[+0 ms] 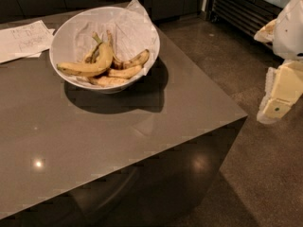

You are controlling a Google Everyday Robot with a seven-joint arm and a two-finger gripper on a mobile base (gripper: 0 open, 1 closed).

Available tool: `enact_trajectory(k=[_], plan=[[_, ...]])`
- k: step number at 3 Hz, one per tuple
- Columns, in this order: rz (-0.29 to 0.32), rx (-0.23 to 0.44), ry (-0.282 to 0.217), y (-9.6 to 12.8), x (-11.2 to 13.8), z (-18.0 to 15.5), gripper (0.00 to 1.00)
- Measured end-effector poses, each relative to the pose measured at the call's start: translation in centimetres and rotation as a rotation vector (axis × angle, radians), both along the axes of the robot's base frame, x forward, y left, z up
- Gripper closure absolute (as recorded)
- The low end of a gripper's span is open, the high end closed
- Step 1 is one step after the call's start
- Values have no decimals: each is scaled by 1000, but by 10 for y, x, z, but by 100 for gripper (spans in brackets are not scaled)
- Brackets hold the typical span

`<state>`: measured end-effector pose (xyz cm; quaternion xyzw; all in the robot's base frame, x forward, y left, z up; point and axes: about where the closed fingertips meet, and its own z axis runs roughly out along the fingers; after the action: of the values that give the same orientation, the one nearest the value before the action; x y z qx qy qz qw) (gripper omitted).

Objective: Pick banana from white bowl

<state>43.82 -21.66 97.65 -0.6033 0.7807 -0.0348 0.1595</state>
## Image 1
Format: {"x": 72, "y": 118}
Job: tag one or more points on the yellow banana middle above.
{"x": 124, "y": 73}

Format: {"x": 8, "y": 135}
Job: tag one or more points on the white ceramic bowl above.
{"x": 63, "y": 49}

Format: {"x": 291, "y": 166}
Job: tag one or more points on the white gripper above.
{"x": 290, "y": 32}

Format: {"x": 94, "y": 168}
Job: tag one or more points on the yellow banana bottom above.
{"x": 105, "y": 81}

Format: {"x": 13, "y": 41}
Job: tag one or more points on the large yellow banana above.
{"x": 86, "y": 69}

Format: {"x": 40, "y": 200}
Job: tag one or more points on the small banana behind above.
{"x": 91, "y": 56}

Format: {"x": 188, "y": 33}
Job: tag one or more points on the white printed paper sheet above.
{"x": 23, "y": 41}

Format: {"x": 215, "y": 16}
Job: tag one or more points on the dark slatted appliance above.
{"x": 246, "y": 15}

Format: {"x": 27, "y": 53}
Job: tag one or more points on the spotted banana right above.
{"x": 118, "y": 64}

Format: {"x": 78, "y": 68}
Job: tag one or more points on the white paper bowl liner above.
{"x": 132, "y": 31}

